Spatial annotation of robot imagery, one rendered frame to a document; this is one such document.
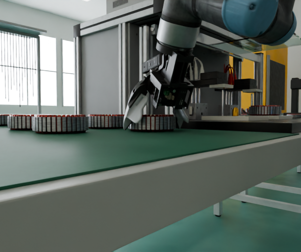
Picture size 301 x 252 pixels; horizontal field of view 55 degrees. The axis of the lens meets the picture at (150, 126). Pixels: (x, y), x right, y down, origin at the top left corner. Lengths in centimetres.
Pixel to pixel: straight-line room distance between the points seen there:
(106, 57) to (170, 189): 81
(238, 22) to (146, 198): 32
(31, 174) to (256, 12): 36
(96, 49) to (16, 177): 89
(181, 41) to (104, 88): 52
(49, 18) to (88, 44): 707
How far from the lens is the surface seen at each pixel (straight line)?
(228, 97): 121
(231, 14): 47
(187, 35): 55
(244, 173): 36
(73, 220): 18
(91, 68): 107
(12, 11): 775
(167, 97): 58
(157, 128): 62
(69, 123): 59
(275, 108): 112
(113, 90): 98
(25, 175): 20
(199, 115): 98
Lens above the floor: 79
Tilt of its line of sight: 2 degrees down
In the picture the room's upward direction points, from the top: straight up
